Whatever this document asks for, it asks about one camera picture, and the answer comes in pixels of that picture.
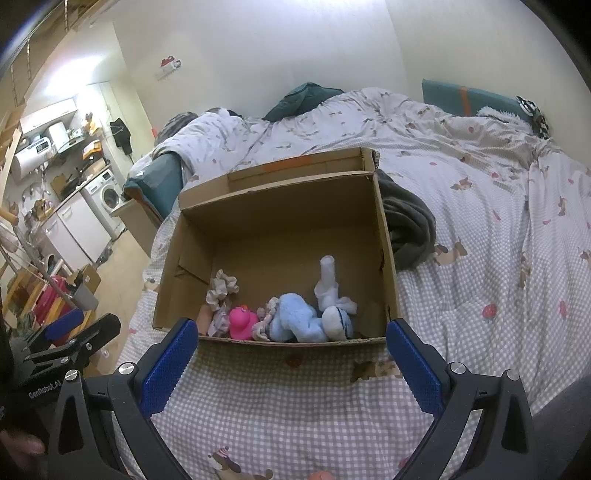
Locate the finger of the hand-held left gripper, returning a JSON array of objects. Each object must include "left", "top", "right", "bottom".
[
  {"left": 28, "top": 313, "right": 122, "bottom": 370},
  {"left": 14, "top": 308, "right": 86, "bottom": 352}
]

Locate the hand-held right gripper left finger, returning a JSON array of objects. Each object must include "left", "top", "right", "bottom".
[{"left": 46, "top": 318, "right": 199, "bottom": 480}]

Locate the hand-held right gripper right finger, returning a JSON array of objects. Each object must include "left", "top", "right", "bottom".
[{"left": 385, "top": 318, "right": 539, "bottom": 480}]

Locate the white sock with blue stripe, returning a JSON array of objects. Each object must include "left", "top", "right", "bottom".
[{"left": 322, "top": 305, "right": 354, "bottom": 341}]

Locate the grey beige fabric scrunchie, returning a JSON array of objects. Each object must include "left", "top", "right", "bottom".
[{"left": 206, "top": 270, "right": 241, "bottom": 335}]

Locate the plain white sock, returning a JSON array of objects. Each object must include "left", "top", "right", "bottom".
[{"left": 314, "top": 255, "right": 358, "bottom": 315}]

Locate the light blue plush toy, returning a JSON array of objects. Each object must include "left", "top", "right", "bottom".
[{"left": 269, "top": 293, "right": 329, "bottom": 343}]

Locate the brown cardboard box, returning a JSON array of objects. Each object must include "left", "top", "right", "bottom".
[{"left": 152, "top": 147, "right": 402, "bottom": 344}]

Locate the person's left hand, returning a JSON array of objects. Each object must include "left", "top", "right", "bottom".
[{"left": 0, "top": 429, "right": 47, "bottom": 459}]

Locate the pink suitcase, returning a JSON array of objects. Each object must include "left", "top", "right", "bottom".
[{"left": 34, "top": 276, "right": 70, "bottom": 326}]

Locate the grey bin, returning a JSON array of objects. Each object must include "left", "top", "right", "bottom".
[{"left": 71, "top": 281, "right": 100, "bottom": 312}]

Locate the small cardboard box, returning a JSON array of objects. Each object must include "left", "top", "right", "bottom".
[{"left": 69, "top": 264, "right": 102, "bottom": 294}]

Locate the pink rubber duck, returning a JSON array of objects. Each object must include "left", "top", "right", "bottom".
[{"left": 228, "top": 305, "right": 259, "bottom": 341}]

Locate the white cabinet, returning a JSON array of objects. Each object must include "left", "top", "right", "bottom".
[{"left": 41, "top": 191, "right": 112, "bottom": 264}]

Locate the white washing machine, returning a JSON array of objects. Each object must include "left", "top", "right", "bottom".
[{"left": 82, "top": 168, "right": 126, "bottom": 238}]

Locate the dark grey blanket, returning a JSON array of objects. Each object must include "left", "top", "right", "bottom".
[{"left": 375, "top": 168, "right": 437, "bottom": 271}]

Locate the teal mattress cover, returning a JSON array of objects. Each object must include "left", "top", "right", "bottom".
[{"left": 124, "top": 152, "right": 185, "bottom": 222}]

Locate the white water heater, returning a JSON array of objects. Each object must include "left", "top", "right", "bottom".
[{"left": 10, "top": 150, "right": 44, "bottom": 183}]

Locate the white kitchen appliance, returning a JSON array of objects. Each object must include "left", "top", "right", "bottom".
[{"left": 46, "top": 122, "right": 70, "bottom": 153}]

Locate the black hanging garment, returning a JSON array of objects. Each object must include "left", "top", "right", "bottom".
[{"left": 109, "top": 117, "right": 132, "bottom": 155}]

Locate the grey striped cloth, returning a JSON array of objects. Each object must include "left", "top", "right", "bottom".
[{"left": 154, "top": 112, "right": 199, "bottom": 144}]

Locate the white bear print duvet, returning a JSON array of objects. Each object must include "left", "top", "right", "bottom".
[{"left": 154, "top": 88, "right": 591, "bottom": 407}]

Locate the white fluffy cloth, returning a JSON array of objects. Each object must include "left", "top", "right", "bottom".
[{"left": 475, "top": 106, "right": 532, "bottom": 124}]

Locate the teal pillow with orange stripe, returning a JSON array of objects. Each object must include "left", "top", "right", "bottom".
[{"left": 421, "top": 78, "right": 532, "bottom": 121}]

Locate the black and white patterned cloth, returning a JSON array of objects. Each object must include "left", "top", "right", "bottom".
[{"left": 516, "top": 95, "right": 551, "bottom": 139}]

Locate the dark green cushion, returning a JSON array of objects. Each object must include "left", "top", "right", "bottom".
[{"left": 263, "top": 83, "right": 345, "bottom": 123}]

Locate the white and red wall hook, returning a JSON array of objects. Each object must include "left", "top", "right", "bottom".
[{"left": 156, "top": 55, "right": 182, "bottom": 80}]

